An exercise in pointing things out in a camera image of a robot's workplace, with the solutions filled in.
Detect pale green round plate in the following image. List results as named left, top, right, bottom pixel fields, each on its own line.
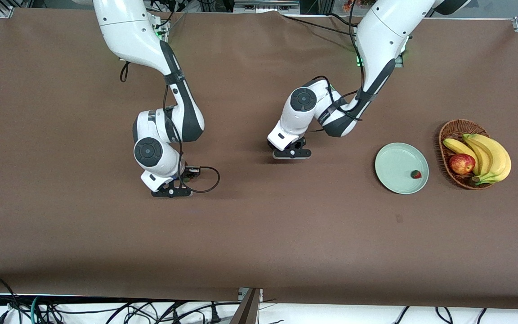
left=375, top=143, right=429, bottom=195

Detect brown table cover sheet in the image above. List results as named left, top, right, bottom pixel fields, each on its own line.
left=0, top=8, right=518, bottom=311

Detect grey electronics box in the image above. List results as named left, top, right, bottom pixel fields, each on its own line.
left=233, top=0, right=300, bottom=14

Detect orange background objects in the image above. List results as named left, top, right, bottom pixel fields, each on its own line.
left=342, top=0, right=376, bottom=13

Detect small yellow banana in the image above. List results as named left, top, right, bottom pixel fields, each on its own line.
left=442, top=138, right=481, bottom=176

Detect brown wicker basket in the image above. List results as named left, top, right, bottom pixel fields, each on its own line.
left=439, top=119, right=496, bottom=190

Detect red apple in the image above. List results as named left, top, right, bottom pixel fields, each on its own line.
left=449, top=153, right=476, bottom=175

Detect large yellow banana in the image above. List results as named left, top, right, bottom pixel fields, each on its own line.
left=463, top=134, right=512, bottom=185

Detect long black table cable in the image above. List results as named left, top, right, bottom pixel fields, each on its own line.
left=281, top=15, right=361, bottom=37

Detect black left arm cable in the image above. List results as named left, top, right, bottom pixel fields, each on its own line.
left=311, top=0, right=367, bottom=134

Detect short black table cable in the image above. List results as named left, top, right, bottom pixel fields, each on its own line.
left=326, top=13, right=358, bottom=25

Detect aluminium profile post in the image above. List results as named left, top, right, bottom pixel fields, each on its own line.
left=230, top=288, right=263, bottom=324

